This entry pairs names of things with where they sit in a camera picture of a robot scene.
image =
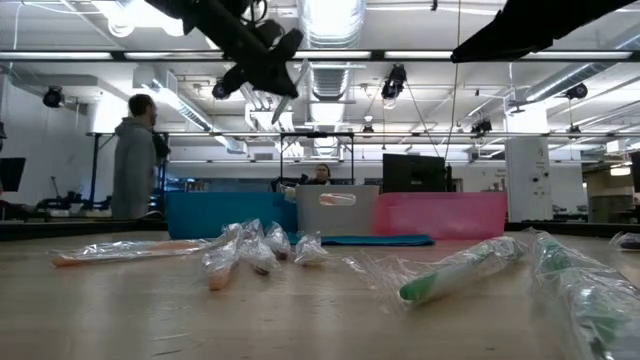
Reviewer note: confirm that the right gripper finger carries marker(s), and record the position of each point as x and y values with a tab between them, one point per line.
515	30

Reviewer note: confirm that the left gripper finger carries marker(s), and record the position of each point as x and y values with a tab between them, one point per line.
277	80

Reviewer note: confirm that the white hanging light fixture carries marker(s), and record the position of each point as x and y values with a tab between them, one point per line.
260	120

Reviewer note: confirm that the black ceiling spotlight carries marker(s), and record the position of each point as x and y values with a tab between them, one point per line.
52	97
577	91
395	80
481	127

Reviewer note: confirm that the person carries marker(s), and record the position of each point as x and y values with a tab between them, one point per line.
322	175
132	160

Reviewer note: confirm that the black overhead rig bar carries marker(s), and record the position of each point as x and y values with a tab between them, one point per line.
380	55

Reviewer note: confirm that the teal plastic bin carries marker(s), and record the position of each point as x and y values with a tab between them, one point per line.
220	215

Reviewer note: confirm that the white plastic bin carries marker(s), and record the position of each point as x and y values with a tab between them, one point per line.
325	220

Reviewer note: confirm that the black monitor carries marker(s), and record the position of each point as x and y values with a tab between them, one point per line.
410	172

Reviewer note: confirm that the purple wrapped toothbrush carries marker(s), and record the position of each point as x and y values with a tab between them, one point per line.
279	242
260	257

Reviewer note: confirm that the teal bin lid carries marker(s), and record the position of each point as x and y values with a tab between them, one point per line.
380	240

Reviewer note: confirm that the pink plastic bin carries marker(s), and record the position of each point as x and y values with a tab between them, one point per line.
440	215

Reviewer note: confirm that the black workbench equipment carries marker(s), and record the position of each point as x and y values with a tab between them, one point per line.
60	204

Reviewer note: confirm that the silver ceiling duct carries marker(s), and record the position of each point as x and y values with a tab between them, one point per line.
330	80

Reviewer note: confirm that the black metal stand frame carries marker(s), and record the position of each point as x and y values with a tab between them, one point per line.
317	134

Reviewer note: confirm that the black horizontal ceiling rail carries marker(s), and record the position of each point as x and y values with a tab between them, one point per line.
225	134

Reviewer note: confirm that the black aluminium table frame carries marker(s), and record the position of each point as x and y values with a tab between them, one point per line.
575	227

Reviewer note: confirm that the dark wall monitor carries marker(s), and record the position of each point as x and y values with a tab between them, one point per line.
12	175

